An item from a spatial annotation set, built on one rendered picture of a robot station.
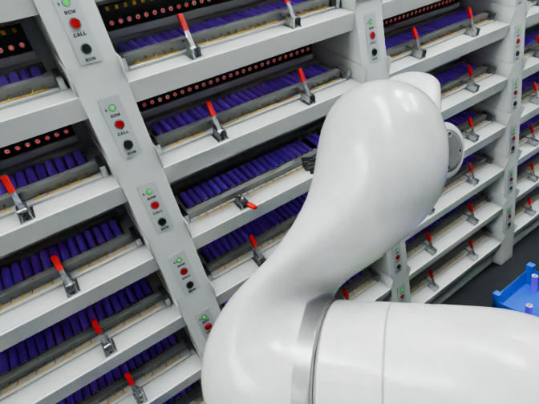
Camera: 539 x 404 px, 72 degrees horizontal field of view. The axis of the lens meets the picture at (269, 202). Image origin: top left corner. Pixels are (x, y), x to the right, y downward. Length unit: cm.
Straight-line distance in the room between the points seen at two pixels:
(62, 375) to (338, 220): 91
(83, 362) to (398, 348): 90
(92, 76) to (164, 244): 38
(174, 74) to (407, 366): 74
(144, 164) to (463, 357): 73
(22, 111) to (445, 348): 76
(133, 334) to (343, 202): 86
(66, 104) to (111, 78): 10
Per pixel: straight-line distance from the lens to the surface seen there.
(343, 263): 23
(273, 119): 96
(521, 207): 226
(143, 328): 103
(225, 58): 89
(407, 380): 21
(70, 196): 87
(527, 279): 152
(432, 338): 22
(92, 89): 81
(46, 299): 95
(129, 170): 84
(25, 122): 81
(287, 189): 101
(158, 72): 83
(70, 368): 105
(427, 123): 25
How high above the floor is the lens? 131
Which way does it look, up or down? 26 degrees down
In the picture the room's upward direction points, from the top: 16 degrees counter-clockwise
